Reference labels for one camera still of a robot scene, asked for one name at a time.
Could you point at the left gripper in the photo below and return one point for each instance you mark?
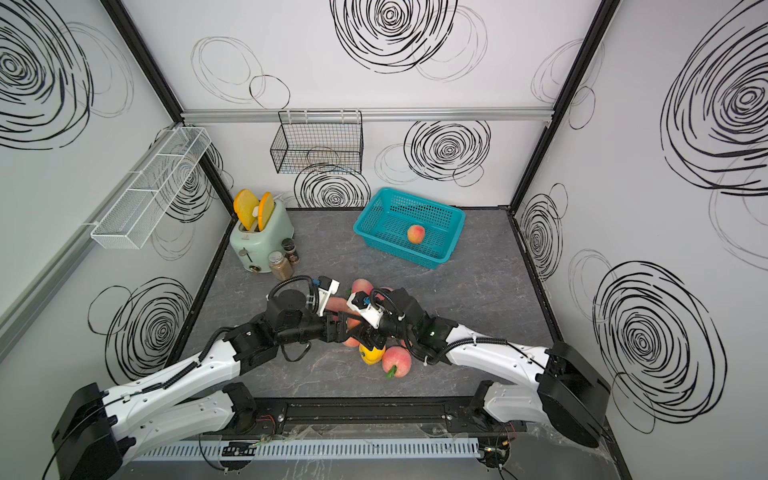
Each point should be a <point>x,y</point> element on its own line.
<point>330,336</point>

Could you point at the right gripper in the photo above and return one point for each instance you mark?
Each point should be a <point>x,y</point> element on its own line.
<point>375,339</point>

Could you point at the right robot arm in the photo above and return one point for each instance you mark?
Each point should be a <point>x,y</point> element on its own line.
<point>555,387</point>

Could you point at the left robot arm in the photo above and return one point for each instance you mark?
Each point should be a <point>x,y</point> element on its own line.
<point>102,430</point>

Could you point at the teal plastic basket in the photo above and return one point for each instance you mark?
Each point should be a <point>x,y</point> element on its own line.
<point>384,222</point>

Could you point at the lower yellow pepper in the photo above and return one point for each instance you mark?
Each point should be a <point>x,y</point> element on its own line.
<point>371,356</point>

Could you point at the silver cap spice jar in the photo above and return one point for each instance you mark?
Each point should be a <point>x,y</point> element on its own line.
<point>280,266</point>

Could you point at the black cap spice bottle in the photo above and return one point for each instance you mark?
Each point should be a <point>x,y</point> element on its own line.
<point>290,251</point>

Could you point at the mint green toaster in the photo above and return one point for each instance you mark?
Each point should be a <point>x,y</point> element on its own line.
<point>253,248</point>

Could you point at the right yellow toast slice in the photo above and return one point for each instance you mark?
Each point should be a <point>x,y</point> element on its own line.
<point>265,210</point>

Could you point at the yellow toast slice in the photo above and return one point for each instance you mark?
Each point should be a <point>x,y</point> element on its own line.
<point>265,210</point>
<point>246,205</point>

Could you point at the left yellow toast slice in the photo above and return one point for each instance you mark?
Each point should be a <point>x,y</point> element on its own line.
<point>246,205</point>

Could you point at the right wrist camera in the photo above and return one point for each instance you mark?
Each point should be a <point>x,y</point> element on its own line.
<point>360,302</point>

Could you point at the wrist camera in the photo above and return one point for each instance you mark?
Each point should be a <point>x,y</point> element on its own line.
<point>327,287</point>
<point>360,302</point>

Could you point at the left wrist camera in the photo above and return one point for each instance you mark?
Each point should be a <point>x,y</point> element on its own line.
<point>327,287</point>

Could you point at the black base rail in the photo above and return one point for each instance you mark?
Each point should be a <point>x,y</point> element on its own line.
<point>455,414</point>

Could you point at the white slotted cable duct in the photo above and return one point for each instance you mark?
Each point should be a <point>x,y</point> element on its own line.
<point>317,449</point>

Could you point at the black wire wall basket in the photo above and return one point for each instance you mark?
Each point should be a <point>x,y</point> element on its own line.
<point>307,138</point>

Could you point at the white wire wall shelf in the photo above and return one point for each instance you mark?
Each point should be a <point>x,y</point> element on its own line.
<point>170,184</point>

